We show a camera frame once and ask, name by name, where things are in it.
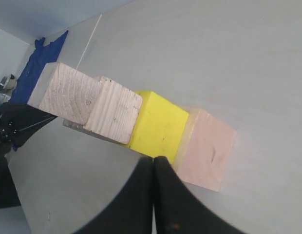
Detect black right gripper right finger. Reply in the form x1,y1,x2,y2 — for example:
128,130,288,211
152,156,242,234

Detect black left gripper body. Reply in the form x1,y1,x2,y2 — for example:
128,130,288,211
0,102,56,209

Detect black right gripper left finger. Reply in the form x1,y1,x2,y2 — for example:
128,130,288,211
76,156,153,234

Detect small natural wooden cube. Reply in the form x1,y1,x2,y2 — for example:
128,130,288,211
27,62,100,124

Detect large natural wooden cube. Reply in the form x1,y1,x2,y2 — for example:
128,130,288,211
172,106,237,192

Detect yellow painted wooden cube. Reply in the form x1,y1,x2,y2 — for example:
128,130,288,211
126,91,189,163

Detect medium natural wooden cube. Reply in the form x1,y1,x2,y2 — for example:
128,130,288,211
63,76,143,145

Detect metal bowl on table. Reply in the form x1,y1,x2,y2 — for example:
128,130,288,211
0,74,17,94

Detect blue cloth on table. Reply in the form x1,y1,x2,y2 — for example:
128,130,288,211
9,30,69,103

